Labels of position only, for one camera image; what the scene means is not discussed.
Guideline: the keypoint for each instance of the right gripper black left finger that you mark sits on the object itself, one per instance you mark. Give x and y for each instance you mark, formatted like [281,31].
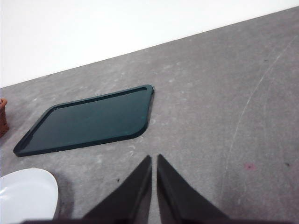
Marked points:
[130,198]

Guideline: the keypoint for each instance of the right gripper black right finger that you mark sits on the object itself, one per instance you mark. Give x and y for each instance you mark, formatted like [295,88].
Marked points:
[177,198]

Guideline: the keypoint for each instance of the dark rectangular tray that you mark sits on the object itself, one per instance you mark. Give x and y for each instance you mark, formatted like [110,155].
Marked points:
[88,123]

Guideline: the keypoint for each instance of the pale grey round plate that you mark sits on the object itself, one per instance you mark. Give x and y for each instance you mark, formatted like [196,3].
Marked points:
[25,196]

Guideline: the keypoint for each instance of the brown woven wicker basket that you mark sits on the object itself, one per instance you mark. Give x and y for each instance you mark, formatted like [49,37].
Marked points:
[3,119]

